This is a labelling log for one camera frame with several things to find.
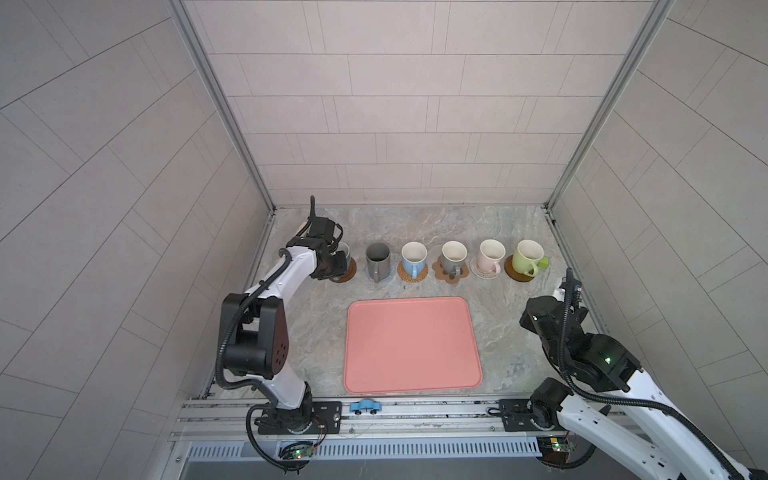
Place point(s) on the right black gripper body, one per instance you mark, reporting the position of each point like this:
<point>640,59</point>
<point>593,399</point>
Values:
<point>551,352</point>

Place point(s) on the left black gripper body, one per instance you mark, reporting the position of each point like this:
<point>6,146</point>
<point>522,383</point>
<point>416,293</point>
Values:
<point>333,265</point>

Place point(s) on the dark wooden coaster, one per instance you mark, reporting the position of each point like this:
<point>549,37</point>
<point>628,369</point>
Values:
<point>512,273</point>
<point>352,270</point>

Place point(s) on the grey metal mug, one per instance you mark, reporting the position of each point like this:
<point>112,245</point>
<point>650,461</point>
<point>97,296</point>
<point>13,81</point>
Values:
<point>378,261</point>

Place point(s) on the rattan woven coaster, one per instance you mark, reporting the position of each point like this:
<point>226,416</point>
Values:
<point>406,277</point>

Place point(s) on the green mug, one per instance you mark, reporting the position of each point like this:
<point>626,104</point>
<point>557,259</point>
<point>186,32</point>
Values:
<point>529,259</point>

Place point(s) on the light blue handled mug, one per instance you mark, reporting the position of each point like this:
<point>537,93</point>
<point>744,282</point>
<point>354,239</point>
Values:
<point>414,255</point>

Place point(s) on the white multicolour woven coaster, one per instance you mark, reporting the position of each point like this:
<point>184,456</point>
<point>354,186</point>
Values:
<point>480,275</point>

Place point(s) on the white mug pink handle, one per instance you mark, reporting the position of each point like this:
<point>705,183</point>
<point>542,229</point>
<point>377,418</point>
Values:
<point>490,258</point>

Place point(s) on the cork paw coaster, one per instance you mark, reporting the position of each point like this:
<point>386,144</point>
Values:
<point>447,278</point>

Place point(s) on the teal handled mug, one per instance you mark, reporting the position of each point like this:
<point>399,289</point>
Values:
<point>453,257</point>

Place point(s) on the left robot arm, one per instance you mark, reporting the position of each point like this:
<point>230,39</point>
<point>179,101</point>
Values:
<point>253,339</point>

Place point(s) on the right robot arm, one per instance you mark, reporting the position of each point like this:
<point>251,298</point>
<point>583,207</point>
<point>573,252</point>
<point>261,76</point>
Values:
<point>604,396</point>

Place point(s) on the right circuit board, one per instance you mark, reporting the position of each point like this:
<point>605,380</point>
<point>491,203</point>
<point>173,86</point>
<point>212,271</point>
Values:
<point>555,451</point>

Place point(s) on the circuit board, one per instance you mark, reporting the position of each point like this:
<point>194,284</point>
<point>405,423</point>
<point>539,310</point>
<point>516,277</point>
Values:
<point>298,451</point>
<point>555,451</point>

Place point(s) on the pink silicone tray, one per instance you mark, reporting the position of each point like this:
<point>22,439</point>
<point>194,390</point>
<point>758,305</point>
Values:
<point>410,345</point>

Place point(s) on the blue toy car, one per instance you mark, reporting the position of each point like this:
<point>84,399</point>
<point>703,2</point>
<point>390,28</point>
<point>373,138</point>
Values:
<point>365,406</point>

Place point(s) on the left circuit board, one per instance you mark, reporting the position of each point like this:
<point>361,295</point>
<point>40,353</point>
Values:
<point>298,451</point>

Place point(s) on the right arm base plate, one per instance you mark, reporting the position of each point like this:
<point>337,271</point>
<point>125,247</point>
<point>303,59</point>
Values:
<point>517,415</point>

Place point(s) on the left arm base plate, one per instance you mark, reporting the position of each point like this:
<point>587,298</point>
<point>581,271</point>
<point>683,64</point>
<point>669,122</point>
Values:
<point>324,415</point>

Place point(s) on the aluminium rail frame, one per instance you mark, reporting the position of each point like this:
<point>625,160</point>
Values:
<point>405,428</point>

